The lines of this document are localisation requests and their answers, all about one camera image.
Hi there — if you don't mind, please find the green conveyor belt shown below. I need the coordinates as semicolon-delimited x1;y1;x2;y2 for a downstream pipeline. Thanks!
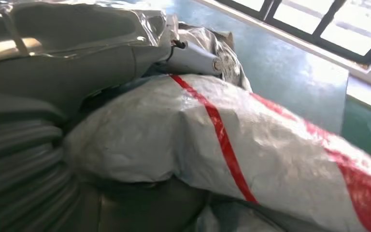
341;95;371;168

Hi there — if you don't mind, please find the white red-printed courier bag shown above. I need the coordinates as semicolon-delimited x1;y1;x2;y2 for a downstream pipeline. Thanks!
63;22;371;232

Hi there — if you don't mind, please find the black window frame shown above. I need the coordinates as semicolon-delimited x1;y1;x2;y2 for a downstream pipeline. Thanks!
214;0;371;73

